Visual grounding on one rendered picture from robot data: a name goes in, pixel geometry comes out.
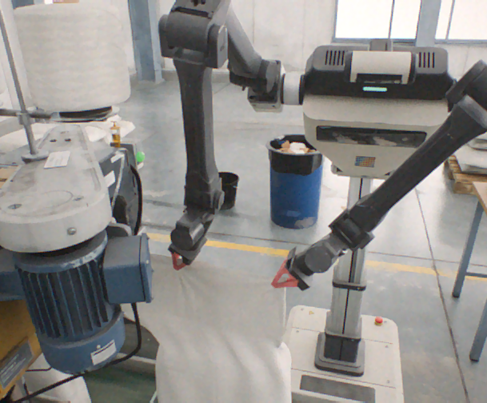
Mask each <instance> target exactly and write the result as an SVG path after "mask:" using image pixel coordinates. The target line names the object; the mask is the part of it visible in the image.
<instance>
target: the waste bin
mask: <svg viewBox="0 0 487 403"><path fill-rule="evenodd" d="M287 141H289V143H290V145H291V144H292V143H294V142H296V143H303V144H304V145H305V146H306V148H310V149H311V150H315V151H314V152H310V153H289V152H283V151H280V150H279V149H280V148H282V147H281V145H282V144H283V143H285V142H287ZM265 147H267V149H268V150H269V171H270V217H271V220H272V221H273V222H274V223H275V224H276V225H279V226H281V227H284V228H289V229H303V228H307V227H310V226H312V225H314V224H315V223H316V222H317V218H318V210H319V202H320V193H321V179H322V170H323V163H324V161H325V157H324V156H323V155H322V154H321V153H320V152H319V151H316V150H317V149H315V148H314V147H313V146H312V145H311V144H309V143H308V142H307V140H306V139H305V134H280V136H277V137H274V138H271V139H270V140H269V141H268V142H267V143H266V144H265Z"/></svg>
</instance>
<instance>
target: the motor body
mask: <svg viewBox="0 0 487 403"><path fill-rule="evenodd" d="M107 242H108V238H107V232H106V230H105V229H104V230H102V231H101V232H99V233H97V234H95V236H94V238H93V240H92V241H91V242H89V243H88V244H87V245H85V246H83V247H82V248H81V249H78V250H75V251H74V252H71V253H66V254H63V255H58V256H53V257H38V256H33V255H29V254H27V253H24V252H17V251H13V250H12V256H13V259H14V263H15V264H14V268H15V270H16V273H17V275H18V280H19V283H20V286H21V288H22V293H23V296H24V299H25V302H26V304H27V306H28V309H29V311H30V317H31V320H32V322H33V325H34V326H35V329H36V332H35V333H34V335H35V336H37V337H38V342H39V345H40V347H41V350H42V353H43V356H44V358H45V360H46V362H47V363H48V364H50V366H52V368H53V369H55V370H57V371H59V372H61V373H65V374H69V375H79V374H84V373H89V372H92V371H94V370H97V369H100V368H101V367H103V366H105V365H107V364H108V363H110V362H111V361H112V360H113V359H114V358H115V357H116V356H117V355H118V352H119V351H120V349H121V347H122V346H123V344H124V341H125V336H126V331H125V324H124V319H123V315H125V314H126V313H125V312H122V306H121V305H110V304H109V302H108V298H105V295H104V291H103V287H102V279H101V275H100V271H99V266H100V263H101V261H102V259H103V256H104V249H105V247H106V245H107Z"/></svg>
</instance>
